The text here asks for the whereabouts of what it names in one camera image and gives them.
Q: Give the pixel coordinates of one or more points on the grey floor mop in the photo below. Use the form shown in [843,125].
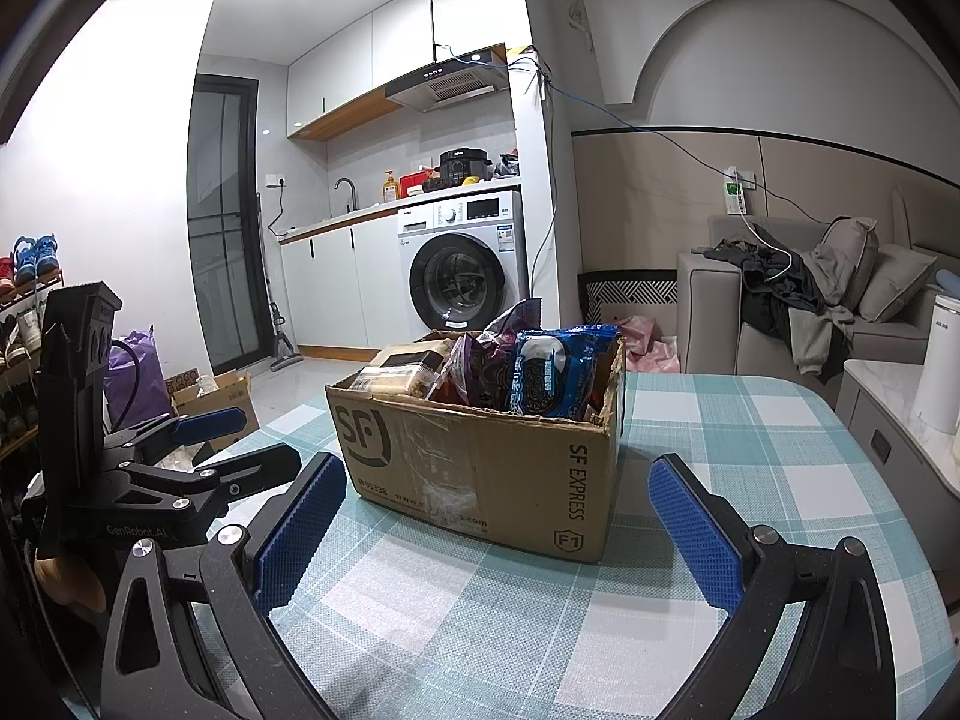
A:
[283,349]

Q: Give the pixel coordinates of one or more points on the open brown floor carton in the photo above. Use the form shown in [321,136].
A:
[232,394]

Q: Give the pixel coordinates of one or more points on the person's left hand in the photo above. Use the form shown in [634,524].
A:
[71,577]

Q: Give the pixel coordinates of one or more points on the purple and white snack packet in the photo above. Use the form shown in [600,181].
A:
[480,367]

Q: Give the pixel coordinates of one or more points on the white washing machine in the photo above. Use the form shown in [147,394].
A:
[457,277]

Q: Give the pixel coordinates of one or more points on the blue cookie packet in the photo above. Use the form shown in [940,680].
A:
[551,379]

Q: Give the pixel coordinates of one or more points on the wooden shoe rack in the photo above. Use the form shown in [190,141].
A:
[15,442]

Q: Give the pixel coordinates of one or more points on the red box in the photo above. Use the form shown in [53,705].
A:
[412,186]

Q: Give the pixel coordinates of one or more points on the clear cracker packet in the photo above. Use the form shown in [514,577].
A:
[405,375]

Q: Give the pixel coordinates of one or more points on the dark clothes pile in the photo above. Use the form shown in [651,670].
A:
[780,292]

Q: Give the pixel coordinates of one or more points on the white green wall charger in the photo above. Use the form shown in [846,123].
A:
[733,199]

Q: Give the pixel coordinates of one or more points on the teal checkered tablecloth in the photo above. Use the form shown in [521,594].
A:
[750,427]

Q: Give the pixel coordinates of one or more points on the white side table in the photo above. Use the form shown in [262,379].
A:
[877,390]

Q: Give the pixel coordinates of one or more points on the grey rumpled pillow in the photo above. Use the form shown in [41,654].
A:
[847,262]

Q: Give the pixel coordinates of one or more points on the grey smooth pillow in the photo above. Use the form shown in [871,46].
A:
[896,281]

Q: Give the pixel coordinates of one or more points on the pink cloth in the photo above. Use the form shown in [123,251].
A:
[649,349]

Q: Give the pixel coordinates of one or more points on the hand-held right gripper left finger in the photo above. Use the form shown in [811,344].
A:
[300,532]

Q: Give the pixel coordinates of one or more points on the steel range hood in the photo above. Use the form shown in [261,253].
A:
[450,86]

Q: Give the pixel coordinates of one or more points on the white electric kettle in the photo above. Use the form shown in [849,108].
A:
[941,367]

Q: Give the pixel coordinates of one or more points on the yellow soap bottle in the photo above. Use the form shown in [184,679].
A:
[389,191]

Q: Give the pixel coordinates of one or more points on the white wall cabinet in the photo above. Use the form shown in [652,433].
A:
[337,67]

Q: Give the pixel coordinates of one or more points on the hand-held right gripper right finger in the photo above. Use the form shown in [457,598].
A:
[694,532]

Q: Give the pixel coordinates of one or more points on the dark glass door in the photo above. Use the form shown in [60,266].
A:
[225,240]

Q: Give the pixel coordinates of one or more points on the white base kitchen cabinets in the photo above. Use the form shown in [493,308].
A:
[330,285]

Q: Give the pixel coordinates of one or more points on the black white patterned board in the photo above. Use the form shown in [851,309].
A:
[630,292]

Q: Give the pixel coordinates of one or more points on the purple plastic bag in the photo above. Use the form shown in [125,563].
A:
[142,375]

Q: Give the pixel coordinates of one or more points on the brown cardboard box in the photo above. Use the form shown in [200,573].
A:
[480,465]

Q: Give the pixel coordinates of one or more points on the white sneaker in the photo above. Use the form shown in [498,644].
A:
[28,334]

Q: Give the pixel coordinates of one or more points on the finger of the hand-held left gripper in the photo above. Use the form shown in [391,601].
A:
[210,424]
[255,469]

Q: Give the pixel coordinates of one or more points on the grey sofa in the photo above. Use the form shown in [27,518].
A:
[709,315]

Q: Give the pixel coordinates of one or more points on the curved kitchen faucet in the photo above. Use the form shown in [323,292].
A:
[354,199]

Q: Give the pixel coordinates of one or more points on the black pressure cooker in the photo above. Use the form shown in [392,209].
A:
[465,167]

